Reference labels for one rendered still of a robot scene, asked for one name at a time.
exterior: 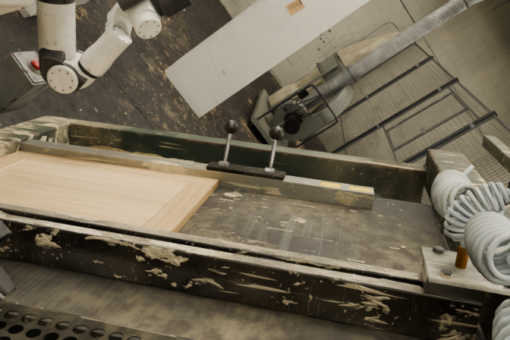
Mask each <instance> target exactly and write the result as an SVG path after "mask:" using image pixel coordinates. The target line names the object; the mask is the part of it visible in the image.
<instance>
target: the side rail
mask: <svg viewBox="0 0 510 340"><path fill-rule="evenodd" d="M70 126H71V137H70V145H75V146H85V147H91V148H97V149H102V150H112V151H118V152H124V153H134V154H140V155H145V156H155V157H161V158H167V159H170V158H173V159H183V160H189V161H194V162H198V163H203V164H210V163H211V161H214V162H219V161H223V157H224V153H225V146H226V142H227V139H221V138H215V137H204V136H198V135H192V134H181V133H175V132H169V131H158V130H152V129H146V128H140V127H129V126H123V125H117V124H106V123H100V122H94V121H83V120H78V121H74V122H71V123H70ZM271 151H272V145H267V144H261V143H250V142H244V141H238V140H231V142H230V146H229V151H228V158H227V162H229V164H235V165H245V166H250V167H257V168H265V167H267V168H268V167H269V160H270V155H271ZM272 167H273V168H274V169H275V170H278V171H284V172H286V175H289V176H295V177H300V178H310V179H316V180H321V181H331V182H337V183H343V184H353V185H358V186H364V187H373V191H374V193H377V194H381V196H382V198H386V199H392V200H401V201H407V202H412V203H421V200H422V195H423V187H424V184H423V180H424V175H425V172H427V170H425V168H424V166H423V165H417V164H411V163H405V162H394V161H388V160H381V159H371V158H365V157H359V156H348V155H342V154H336V153H325V152H319V151H312V150H302V149H296V148H290V147H284V146H276V148H275V156H274V160H273V165H272Z"/></svg>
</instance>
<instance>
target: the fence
mask: <svg viewBox="0 0 510 340"><path fill-rule="evenodd" d="M20 150H21V151H27V152H32V153H42V154H47V155H53V156H62V157H68V158H73V159H82V160H88V161H94V162H103V163H108V164H114V165H124V166H129V167H135V168H144V169H150V170H155V171H161V172H171V173H175V174H181V175H191V176H197V177H201V178H211V179H217V180H219V187H227V188H232V189H238V190H247V191H253V192H258V193H263V194H273V195H278V196H283V197H293V198H298V199H304V200H313V201H319V202H324V203H334V204H339V205H344V206H354V207H359V208H364V209H372V205H373V196H374V191H373V187H364V186H358V185H353V184H343V183H337V182H331V181H321V180H316V179H310V178H300V177H295V176H289V175H286V176H285V179H284V181H280V180H275V179H269V178H259V177H254V176H248V175H238V174H232V173H227V172H218V171H212V170H206V166H207V165H208V164H203V163H198V162H188V161H182V160H177V159H167V158H161V157H155V156H145V155H140V154H134V153H124V152H118V151H112V150H102V149H97V148H91V147H85V146H75V145H70V144H64V143H54V142H49V141H43V140H33V139H31V140H27V141H24V142H22V143H20ZM321 182H327V183H333V184H340V185H341V188H339V187H329V186H323V185H320V184H321ZM349 186H354V187H364V188H369V189H370V192H366V191H360V190H350V189H349Z"/></svg>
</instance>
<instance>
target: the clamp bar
mask: <svg viewBox="0 0 510 340"><path fill-rule="evenodd" d="M488 188H489V190H488ZM488 188H487V186H486V185H485V184H482V185H481V190H482V192H483V194H482V193H481V192H480V190H479V189H478V187H474V192H475V194H476V195H477V198H478V200H479V201H480V204H481V205H480V204H479V203H478V201H477V199H476V198H475V196H474V195H473V194H472V193H471V191H470V190H467V193H466V194H467V195H468V197H469V198H470V200H471V201H472V202H471V201H470V200H469V199H468V198H467V197H466V196H465V195H463V194H462V195H460V196H459V198H460V200H461V201H459V200H454V201H453V204H454V206H450V207H449V208H448V210H449V213H447V214H446V215H445V219H446V221H445V222H444V224H443V225H444V227H445V229H444V234H445V235H447V236H448V237H450V238H452V240H453V241H460V245H458V252H454V251H449V250H445V249H444V248H443V247H440V246H435V247H433V248H430V247H421V248H420V252H421V255H422V257H423V262H422V266H421V271H420V275H418V274H417V273H414V272H406V271H401V270H397V269H388V268H383V267H378V266H370V265H366V264H361V263H352V262H348V261H343V260H334V259H329V258H325V257H317V256H312V255H307V254H302V253H294V252H289V251H284V250H276V249H272V248H267V247H258V246H253V245H249V244H240V243H235V242H231V241H223V240H218V239H213V238H205V237H200V236H195V235H187V234H182V233H177V232H173V231H164V230H159V229H154V228H146V227H142V226H137V225H129V224H124V223H119V222H110V221H106V220H101V219H93V218H88V217H83V216H75V215H70V214H65V213H60V212H53V211H48V210H43V209H34V208H30V207H25V206H16V205H12V204H7V203H0V220H2V221H3V222H4V224H5V225H6V226H7V227H8V229H9V230H10V231H11V232H12V234H13V235H12V236H10V237H9V238H8V239H7V240H6V241H4V242H3V243H2V244H1V245H0V257H5V258H9V259H13V260H21V261H25V262H29V263H36V264H41V265H45V266H52V267H57V268H61V269H68V270H72V271H77V272H84V273H88V274H93V275H100V276H104V277H108V278H113V279H120V280H124V281H129V282H136V283H140V284H145V285H152V286H156V287H160V288H167V289H171V290H176V291H183V292H187V293H191V294H199V295H203V296H207V297H211V298H219V299H223V300H227V301H235V302H239V303H243V304H251V305H255V306H259V307H267V308H271V309H275V310H282V311H287V312H291V313H298V314H303V315H307V316H314V317H318V318H323V319H327V320H334V321H339V322H343V323H350V324H354V325H359V326H366V327H370V328H374V329H381V330H386V331H390V332H397V333H401V334H405V335H413V336H417V337H421V338H429V339H433V340H474V339H475V336H476V332H477V324H478V321H479V318H480V311H481V307H482V304H481V302H482V301H483V296H484V292H485V291H487V292H491V293H496V294H504V295H509V296H510V285H509V286H505V285H497V284H493V283H492V282H490V281H489V280H487V279H485V278H484V277H483V276H482V275H481V274H480V273H479V272H478V271H477V269H476V268H475V267H474V265H473V263H472V262H471V260H470V258H469V256H468V254H467V252H466V248H465V246H464V227H465V225H466V224H467V222H468V220H469V219H470V217H472V216H475V215H476V214H478V213H480V212H493V210H494V211H498V210H499V207H500V209H502V210H504V208H505V205H504V201H503V198H504V200H505V202H506V203H508V202H509V201H510V199H509V195H510V181H509V182H508V189H505V188H504V186H503V185H502V183H501V182H497V183H496V186H495V184H494V183H493V182H489V183H488ZM483 196H484V197H483ZM502 196H503V198H502ZM497 202H498V203H497ZM498 204H499V207H498ZM476 208H477V209H476ZM455 211H456V212H459V213H461V214H459V213H456V212H455ZM462 214H463V215H462ZM450 217H455V218H456V219H451V218H450ZM449 224H452V225H449ZM449 231H453V232H458V233H457V234H452V233H449Z"/></svg>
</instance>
